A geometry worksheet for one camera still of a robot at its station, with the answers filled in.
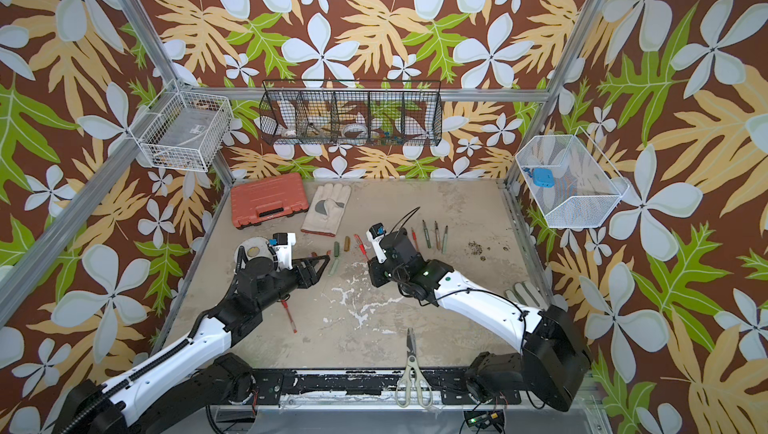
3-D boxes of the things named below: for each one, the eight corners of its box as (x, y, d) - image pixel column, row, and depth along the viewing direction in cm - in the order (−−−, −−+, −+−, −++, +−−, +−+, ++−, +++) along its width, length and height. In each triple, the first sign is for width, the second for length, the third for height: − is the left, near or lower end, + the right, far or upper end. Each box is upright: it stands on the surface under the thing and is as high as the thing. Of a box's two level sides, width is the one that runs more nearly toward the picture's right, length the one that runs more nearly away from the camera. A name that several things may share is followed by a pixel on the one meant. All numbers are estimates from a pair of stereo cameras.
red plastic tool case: (236, 230, 106) (231, 222, 103) (236, 194, 117) (231, 186, 114) (310, 212, 112) (308, 204, 108) (303, 179, 123) (301, 171, 119)
